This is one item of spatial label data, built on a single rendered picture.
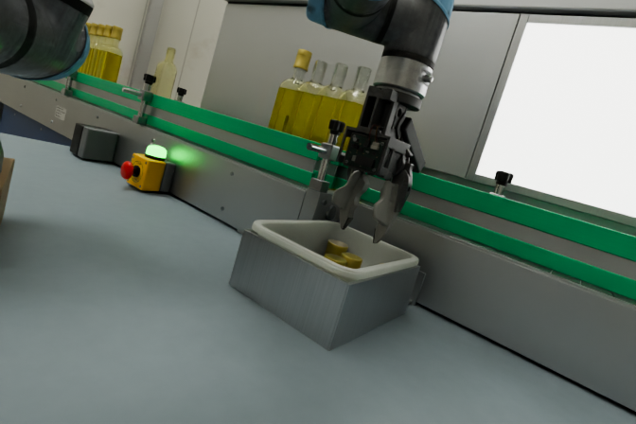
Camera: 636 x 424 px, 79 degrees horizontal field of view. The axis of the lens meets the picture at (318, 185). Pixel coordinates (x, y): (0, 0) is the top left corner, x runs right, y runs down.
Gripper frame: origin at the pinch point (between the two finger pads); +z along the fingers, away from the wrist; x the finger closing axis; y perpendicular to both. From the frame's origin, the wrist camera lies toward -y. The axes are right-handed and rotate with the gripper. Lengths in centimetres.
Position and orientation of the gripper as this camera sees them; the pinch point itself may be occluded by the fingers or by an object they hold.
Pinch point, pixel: (362, 228)
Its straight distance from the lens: 59.4
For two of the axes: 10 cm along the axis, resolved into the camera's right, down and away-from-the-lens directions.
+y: -5.8, -0.8, -8.1
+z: -2.8, 9.5, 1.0
